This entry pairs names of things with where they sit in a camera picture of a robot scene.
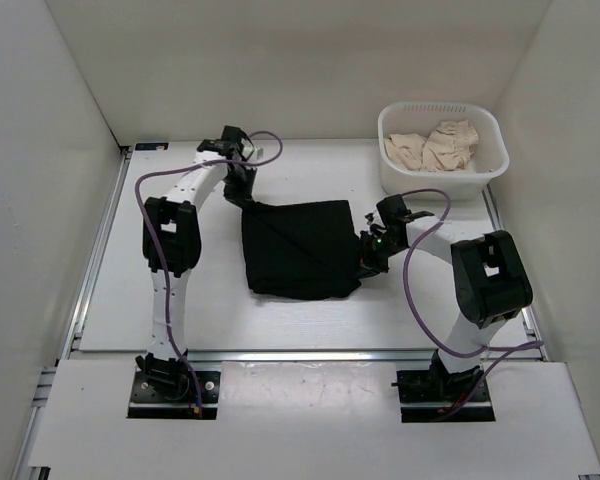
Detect black trousers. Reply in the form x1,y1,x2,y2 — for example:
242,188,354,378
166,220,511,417
241,200,361,300

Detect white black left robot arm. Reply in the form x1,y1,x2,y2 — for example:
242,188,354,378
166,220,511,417
134,126,263,407

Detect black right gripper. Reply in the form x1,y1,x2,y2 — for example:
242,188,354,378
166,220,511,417
349,231,405,282

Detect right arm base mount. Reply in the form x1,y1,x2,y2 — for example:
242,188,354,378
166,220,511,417
391,352,496,423

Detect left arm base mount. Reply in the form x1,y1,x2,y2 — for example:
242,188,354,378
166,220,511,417
127,355,221,420

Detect aluminium front rail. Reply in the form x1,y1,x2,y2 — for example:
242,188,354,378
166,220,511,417
188,349,433,363

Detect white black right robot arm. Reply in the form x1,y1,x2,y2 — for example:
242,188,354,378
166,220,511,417
360,194,533,401

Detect beige crumpled garment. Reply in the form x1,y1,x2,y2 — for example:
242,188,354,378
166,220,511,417
383,119,480,173

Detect dark label sticker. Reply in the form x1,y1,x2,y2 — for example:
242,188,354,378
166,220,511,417
134,142,169,151

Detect white plastic basket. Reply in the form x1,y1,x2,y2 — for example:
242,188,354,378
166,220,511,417
377,101,510,200

